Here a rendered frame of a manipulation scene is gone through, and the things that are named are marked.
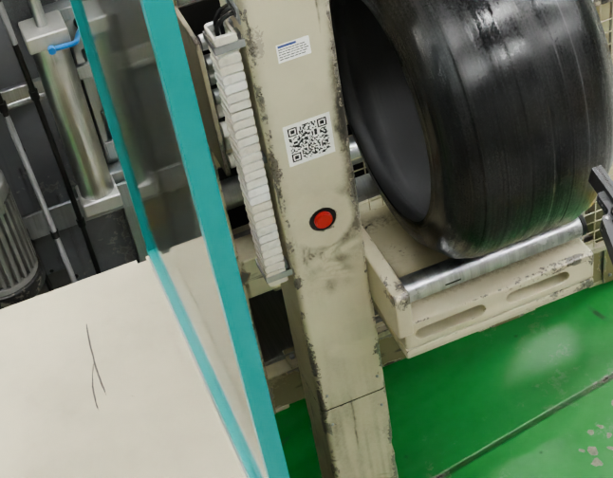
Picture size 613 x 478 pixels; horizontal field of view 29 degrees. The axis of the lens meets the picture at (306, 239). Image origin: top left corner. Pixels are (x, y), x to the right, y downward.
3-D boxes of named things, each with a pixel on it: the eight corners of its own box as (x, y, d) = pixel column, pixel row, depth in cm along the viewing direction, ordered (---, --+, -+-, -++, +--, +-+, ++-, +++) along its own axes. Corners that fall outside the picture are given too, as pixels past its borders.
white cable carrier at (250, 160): (269, 287, 194) (213, 40, 163) (258, 269, 198) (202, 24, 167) (293, 278, 195) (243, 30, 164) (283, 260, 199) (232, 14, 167)
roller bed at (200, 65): (226, 176, 226) (195, 44, 207) (203, 136, 237) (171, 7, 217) (322, 142, 230) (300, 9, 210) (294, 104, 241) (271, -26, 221)
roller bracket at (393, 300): (399, 341, 195) (394, 300, 189) (311, 206, 224) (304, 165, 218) (417, 335, 196) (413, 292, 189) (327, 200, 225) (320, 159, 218)
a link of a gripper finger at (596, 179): (619, 215, 163) (614, 217, 163) (592, 178, 167) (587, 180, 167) (622, 203, 161) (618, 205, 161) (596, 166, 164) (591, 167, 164)
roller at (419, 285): (402, 311, 196) (399, 292, 194) (391, 295, 200) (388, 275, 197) (587, 239, 203) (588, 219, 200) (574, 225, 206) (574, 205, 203)
